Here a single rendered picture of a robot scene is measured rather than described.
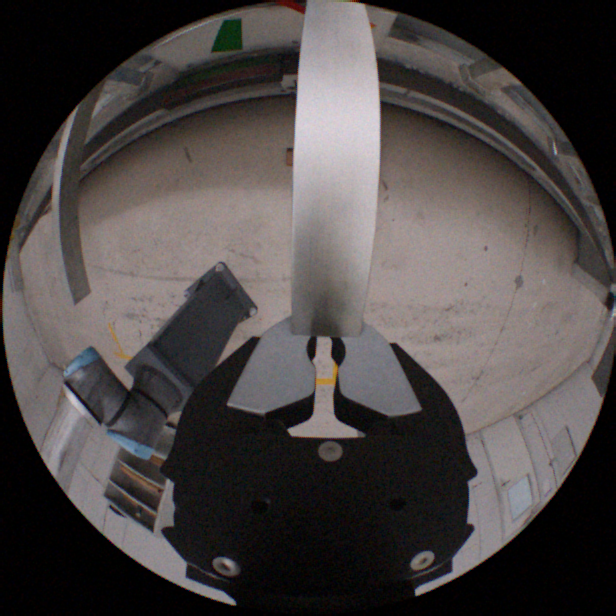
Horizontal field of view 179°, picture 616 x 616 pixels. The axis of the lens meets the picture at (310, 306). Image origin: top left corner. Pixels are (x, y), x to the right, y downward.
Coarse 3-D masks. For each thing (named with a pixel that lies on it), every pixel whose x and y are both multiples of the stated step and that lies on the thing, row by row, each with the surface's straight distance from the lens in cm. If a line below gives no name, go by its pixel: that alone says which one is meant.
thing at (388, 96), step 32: (416, 32) 58; (448, 32) 57; (128, 64) 68; (224, 96) 97; (256, 96) 98; (288, 96) 104; (384, 96) 93; (64, 128) 96; (160, 128) 131; (480, 128) 114; (96, 160) 155; (512, 160) 145; (32, 192) 163; (576, 224) 237
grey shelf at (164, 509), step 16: (160, 448) 319; (112, 464) 299; (128, 464) 320; (144, 464) 324; (112, 480) 309; (128, 480) 327; (160, 480) 302; (112, 496) 318; (128, 496) 272; (144, 496) 313; (160, 496) 298; (128, 512) 312; (144, 512) 312; (160, 512) 243; (144, 528) 258; (160, 528) 250
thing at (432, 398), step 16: (400, 352) 10; (416, 368) 9; (416, 384) 8; (432, 384) 9; (432, 400) 8; (448, 400) 8; (416, 416) 7; (432, 416) 8; (448, 416) 8; (400, 432) 7; (416, 432) 7; (432, 432) 7; (448, 432) 8; (448, 448) 7; (464, 448) 8; (464, 464) 7
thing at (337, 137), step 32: (320, 0) 16; (320, 32) 12; (352, 32) 12; (320, 64) 10; (352, 64) 10; (320, 96) 9; (352, 96) 9; (320, 128) 8; (352, 128) 8; (320, 160) 8; (352, 160) 8; (320, 192) 8; (352, 192) 8; (320, 224) 8; (352, 224) 8; (320, 256) 8; (352, 256) 8; (320, 288) 8; (352, 288) 9; (320, 320) 9; (352, 320) 9
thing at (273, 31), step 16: (224, 16) 28; (240, 16) 28; (256, 16) 28; (272, 16) 28; (288, 16) 28; (368, 16) 28; (384, 16) 28; (192, 32) 30; (208, 32) 30; (256, 32) 31; (272, 32) 31; (288, 32) 31; (384, 32) 30; (160, 48) 32; (176, 48) 32; (192, 48) 33; (208, 48) 33; (256, 48) 34; (176, 64) 36; (192, 64) 36
